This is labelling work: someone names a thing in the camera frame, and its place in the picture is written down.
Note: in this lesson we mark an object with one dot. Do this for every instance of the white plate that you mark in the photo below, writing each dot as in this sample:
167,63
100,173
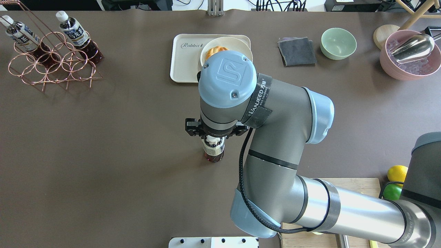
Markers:
230,43

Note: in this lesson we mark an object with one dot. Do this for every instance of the yellow lemon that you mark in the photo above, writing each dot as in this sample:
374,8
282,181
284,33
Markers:
397,173

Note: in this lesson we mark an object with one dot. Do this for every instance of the copper wire bottle rack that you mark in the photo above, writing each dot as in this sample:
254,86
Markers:
71,67

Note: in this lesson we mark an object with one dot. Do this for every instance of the tea bottle white cap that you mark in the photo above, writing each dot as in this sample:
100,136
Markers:
214,148

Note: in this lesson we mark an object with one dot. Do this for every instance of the green lime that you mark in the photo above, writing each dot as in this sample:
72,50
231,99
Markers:
391,192

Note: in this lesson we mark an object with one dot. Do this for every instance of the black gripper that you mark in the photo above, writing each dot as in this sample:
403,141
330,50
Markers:
192,127

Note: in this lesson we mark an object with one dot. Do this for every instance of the cream serving tray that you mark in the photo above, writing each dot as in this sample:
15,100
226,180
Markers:
186,49

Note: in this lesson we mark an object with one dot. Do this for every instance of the steel ice scoop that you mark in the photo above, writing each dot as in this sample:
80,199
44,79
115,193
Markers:
415,48

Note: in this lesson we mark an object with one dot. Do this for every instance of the wooden cutting board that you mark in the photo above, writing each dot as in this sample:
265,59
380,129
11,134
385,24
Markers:
368,186

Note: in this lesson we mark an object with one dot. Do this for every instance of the green bowl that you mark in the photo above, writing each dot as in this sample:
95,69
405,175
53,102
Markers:
337,44

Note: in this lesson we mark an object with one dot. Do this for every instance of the pink bowl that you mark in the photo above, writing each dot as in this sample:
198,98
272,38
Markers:
394,71

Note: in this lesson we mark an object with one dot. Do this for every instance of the grey folded cloth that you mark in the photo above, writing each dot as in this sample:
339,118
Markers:
297,51

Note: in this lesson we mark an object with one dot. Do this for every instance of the aluminium frame post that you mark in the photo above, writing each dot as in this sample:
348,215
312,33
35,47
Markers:
215,8

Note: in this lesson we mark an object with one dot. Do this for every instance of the wooden mug tree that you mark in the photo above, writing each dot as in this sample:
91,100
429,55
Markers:
383,32

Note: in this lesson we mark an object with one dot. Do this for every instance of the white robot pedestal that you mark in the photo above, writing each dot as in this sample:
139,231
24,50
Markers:
214,242

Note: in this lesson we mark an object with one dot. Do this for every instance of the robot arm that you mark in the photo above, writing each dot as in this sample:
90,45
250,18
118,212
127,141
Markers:
343,118

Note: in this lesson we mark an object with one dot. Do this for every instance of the clear ice cubes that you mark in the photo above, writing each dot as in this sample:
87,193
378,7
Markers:
416,67

